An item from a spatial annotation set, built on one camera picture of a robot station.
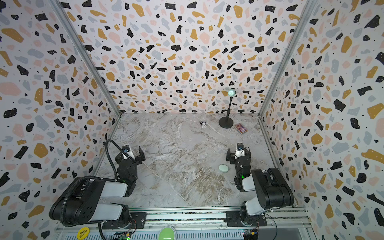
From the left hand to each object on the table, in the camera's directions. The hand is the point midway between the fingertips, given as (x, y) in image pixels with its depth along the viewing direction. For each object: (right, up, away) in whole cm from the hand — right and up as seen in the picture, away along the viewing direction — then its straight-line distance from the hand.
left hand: (132, 147), depth 86 cm
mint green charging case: (+53, -14, +8) cm, 56 cm away
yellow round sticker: (-16, -38, -16) cm, 44 cm away
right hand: (+62, 0, +5) cm, 62 cm away
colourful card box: (+69, +10, +25) cm, 75 cm away
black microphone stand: (+60, +15, +31) cm, 69 cm away
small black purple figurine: (+41, +14, +27) cm, 51 cm away
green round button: (+24, -38, -16) cm, 47 cm away
